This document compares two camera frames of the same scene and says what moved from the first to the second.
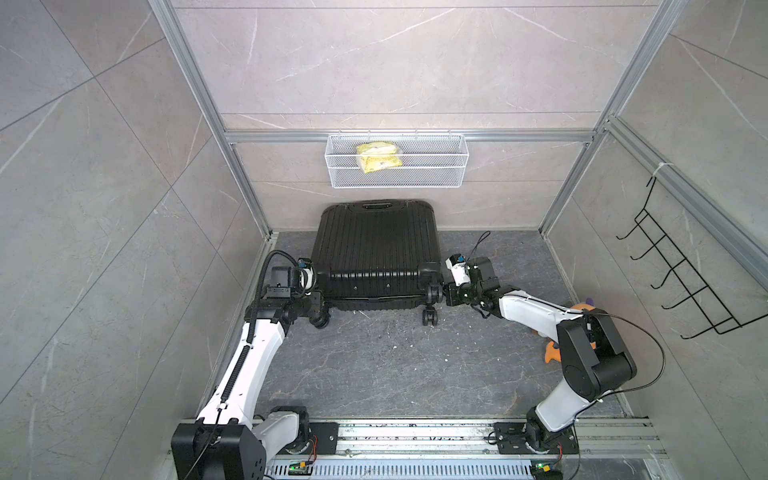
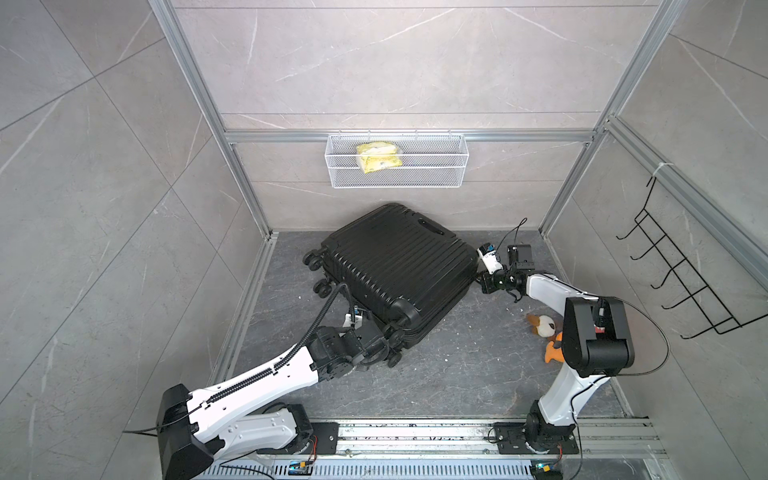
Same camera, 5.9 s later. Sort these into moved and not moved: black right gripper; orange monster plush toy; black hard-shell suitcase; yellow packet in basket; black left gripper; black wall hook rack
Moved: black right gripper; black hard-shell suitcase; black left gripper
Not moved: orange monster plush toy; yellow packet in basket; black wall hook rack
